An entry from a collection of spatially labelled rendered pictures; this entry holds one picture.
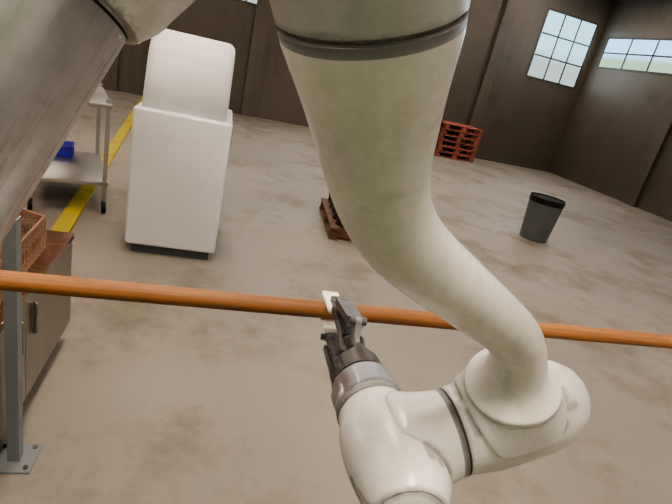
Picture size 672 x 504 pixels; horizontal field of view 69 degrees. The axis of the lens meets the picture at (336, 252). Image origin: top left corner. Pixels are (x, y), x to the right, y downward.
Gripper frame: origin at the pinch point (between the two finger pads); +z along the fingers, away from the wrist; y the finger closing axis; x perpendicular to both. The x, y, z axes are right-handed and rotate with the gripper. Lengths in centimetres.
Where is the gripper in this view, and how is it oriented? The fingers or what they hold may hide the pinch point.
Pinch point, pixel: (331, 311)
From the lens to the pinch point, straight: 86.5
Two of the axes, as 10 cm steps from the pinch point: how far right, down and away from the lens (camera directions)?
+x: 9.5, 1.2, 2.8
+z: -2.1, -3.9, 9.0
